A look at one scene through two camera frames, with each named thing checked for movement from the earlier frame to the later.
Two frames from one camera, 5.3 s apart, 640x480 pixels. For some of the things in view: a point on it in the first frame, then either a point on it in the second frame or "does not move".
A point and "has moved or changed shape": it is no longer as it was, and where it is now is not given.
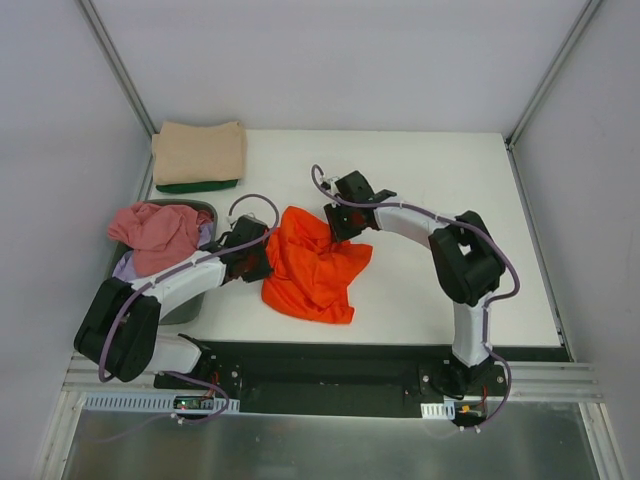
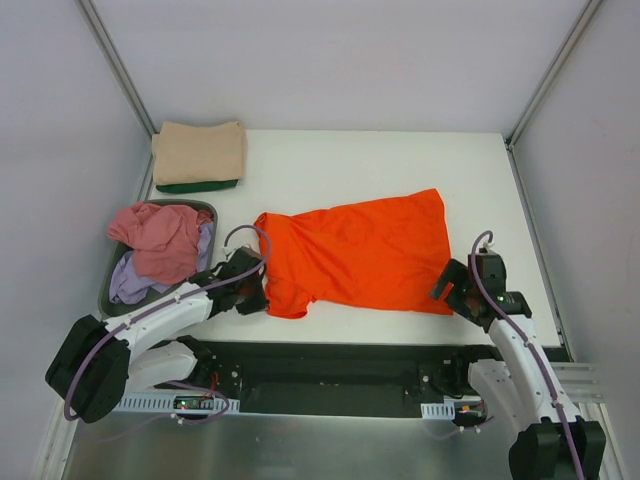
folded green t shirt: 189,187 does not move
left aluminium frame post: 121,70 does not move
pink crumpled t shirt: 159,236 does not move
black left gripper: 258,262 -> 248,282
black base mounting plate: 332,378 does not move
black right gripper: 341,223 -> 455,288
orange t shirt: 311,271 has moved or changed shape
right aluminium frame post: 511,139 does not move
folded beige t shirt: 197,154 does not move
